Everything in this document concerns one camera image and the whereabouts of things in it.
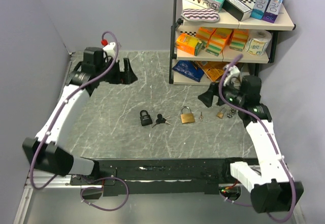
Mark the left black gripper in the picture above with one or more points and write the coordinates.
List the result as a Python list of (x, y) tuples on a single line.
[(126, 77)]

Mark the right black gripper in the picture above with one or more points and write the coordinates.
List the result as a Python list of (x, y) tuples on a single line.
[(207, 97)]

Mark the small brass long-shackle padlock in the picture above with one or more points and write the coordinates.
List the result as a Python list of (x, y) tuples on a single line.
[(221, 112)]

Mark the large brass padlock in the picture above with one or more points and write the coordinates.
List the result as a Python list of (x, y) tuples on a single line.
[(186, 115)]

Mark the black padlock with keys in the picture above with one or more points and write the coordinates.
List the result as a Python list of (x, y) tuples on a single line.
[(145, 118)]

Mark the black-headed key bunch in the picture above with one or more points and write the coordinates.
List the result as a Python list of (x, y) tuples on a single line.
[(160, 119)]

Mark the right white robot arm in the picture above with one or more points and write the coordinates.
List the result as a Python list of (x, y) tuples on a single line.
[(273, 188)]

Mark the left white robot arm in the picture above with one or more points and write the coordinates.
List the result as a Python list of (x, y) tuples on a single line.
[(46, 151)]

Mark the orange snack bag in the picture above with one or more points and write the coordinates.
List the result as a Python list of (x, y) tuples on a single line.
[(213, 69)]

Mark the blue snack bag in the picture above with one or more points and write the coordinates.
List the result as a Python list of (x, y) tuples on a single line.
[(188, 69)]

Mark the middle sponge pack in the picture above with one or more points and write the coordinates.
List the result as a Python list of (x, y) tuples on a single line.
[(218, 40)]

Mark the sponge pack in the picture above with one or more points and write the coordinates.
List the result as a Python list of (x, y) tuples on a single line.
[(218, 40), (204, 34), (239, 38)]

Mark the orange carton box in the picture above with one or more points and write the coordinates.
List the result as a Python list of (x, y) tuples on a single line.
[(189, 44)]

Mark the left sponge pack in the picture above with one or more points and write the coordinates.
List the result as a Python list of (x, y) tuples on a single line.
[(204, 34)]

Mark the right sponge pack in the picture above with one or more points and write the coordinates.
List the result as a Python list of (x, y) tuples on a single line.
[(239, 38)]

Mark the toilet paper roll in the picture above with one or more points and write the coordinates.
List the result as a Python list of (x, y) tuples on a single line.
[(257, 42)]

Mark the striped sleep mask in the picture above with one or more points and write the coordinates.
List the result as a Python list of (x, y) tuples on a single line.
[(200, 15)]

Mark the black white carton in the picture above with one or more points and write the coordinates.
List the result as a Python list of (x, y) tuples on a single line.
[(237, 9)]

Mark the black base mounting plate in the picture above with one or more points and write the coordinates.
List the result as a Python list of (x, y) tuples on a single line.
[(167, 176)]

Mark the purple toothpaste box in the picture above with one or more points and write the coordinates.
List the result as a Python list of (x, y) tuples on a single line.
[(272, 11)]

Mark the blue toothpaste box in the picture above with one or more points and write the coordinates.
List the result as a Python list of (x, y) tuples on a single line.
[(259, 9)]

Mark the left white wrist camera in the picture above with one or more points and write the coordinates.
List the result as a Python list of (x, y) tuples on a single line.
[(110, 48)]

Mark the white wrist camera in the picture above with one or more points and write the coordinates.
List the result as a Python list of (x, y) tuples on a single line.
[(110, 48), (230, 73)]

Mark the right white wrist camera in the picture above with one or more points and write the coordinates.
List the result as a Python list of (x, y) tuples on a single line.
[(230, 73)]

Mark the black frame beige shelf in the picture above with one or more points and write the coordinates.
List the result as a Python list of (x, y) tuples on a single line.
[(179, 26)]

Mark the aluminium frame rail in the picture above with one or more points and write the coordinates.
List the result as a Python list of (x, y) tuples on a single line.
[(40, 178)]

